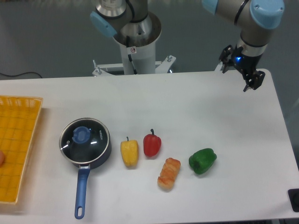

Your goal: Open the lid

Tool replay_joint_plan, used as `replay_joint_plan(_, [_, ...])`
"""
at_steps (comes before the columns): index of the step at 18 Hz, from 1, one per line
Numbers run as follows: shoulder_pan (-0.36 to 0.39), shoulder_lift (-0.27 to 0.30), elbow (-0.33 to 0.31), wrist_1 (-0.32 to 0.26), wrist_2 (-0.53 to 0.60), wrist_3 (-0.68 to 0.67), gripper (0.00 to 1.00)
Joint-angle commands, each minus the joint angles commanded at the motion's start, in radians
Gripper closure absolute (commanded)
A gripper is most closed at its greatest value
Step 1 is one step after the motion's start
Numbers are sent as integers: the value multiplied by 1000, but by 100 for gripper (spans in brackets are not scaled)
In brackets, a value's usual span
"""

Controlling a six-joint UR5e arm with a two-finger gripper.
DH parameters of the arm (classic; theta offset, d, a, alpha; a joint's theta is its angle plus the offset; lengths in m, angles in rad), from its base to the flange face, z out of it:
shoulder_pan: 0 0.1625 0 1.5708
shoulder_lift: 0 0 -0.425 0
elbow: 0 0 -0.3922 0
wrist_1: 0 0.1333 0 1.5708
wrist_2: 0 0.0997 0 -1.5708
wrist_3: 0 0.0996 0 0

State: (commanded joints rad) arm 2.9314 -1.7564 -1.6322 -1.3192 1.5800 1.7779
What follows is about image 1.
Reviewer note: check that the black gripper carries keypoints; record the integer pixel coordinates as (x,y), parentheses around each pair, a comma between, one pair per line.
(244,64)

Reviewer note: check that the glass pot lid blue knob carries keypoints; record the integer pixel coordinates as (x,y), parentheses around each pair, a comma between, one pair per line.
(86,141)

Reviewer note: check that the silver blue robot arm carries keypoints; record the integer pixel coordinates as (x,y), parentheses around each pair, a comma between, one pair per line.
(257,19)

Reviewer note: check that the green bell pepper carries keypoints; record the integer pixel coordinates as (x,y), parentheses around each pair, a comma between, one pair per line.
(202,160)

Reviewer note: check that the red bell pepper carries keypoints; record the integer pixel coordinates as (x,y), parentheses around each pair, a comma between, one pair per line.
(151,144)

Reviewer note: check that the orange shrimp toy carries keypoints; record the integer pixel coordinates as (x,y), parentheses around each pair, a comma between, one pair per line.
(168,174)

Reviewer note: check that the black device at table edge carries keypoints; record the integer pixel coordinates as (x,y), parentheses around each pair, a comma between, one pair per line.
(294,199)

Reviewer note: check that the yellow bell pepper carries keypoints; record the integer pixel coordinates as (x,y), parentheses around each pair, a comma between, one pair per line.
(130,152)

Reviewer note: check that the yellow plastic basket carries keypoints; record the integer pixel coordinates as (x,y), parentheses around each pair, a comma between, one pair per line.
(18,119)

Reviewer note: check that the white metal base frame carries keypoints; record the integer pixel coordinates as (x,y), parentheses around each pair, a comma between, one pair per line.
(161,67)

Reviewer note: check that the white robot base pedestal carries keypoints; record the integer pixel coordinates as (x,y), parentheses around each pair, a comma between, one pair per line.
(137,42)

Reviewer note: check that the blue saucepan with handle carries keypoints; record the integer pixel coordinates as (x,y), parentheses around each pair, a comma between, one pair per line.
(83,173)

